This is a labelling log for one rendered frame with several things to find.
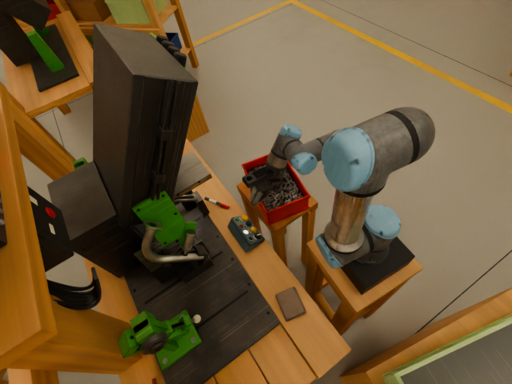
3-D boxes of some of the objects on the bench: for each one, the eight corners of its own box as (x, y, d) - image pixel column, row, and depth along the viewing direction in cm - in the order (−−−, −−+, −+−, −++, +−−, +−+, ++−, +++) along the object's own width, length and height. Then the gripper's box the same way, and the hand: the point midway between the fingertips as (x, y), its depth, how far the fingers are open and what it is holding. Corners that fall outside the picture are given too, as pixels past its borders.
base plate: (162, 148, 158) (161, 145, 156) (280, 323, 101) (280, 321, 99) (91, 187, 148) (88, 184, 147) (176, 404, 91) (174, 405, 89)
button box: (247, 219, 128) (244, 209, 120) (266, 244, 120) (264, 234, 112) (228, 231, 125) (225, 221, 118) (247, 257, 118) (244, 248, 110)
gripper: (291, 170, 108) (270, 210, 119) (277, 156, 112) (257, 196, 124) (276, 171, 102) (254, 213, 113) (261, 156, 107) (242, 198, 118)
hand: (251, 203), depth 116 cm, fingers closed
